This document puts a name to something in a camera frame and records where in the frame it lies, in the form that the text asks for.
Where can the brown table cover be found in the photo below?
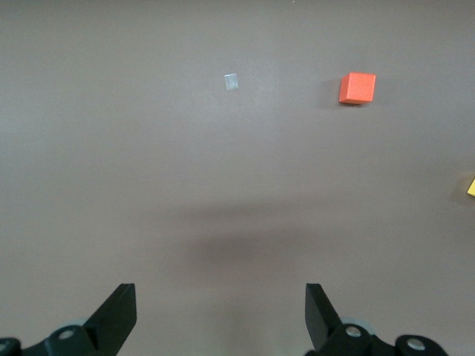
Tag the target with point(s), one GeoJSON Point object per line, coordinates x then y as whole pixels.
{"type": "Point", "coordinates": [185, 167]}

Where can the orange wooden block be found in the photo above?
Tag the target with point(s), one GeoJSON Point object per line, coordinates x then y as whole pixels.
{"type": "Point", "coordinates": [358, 89]}

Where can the yellow wooden block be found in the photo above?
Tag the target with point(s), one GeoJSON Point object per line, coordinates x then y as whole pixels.
{"type": "Point", "coordinates": [472, 187]}

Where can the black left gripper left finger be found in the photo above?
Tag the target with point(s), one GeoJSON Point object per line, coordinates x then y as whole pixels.
{"type": "Point", "coordinates": [115, 319]}

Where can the small clear tape patch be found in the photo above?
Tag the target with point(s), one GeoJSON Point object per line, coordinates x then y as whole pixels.
{"type": "Point", "coordinates": [231, 81]}

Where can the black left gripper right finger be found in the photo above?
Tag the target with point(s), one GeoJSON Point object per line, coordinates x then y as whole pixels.
{"type": "Point", "coordinates": [323, 322]}

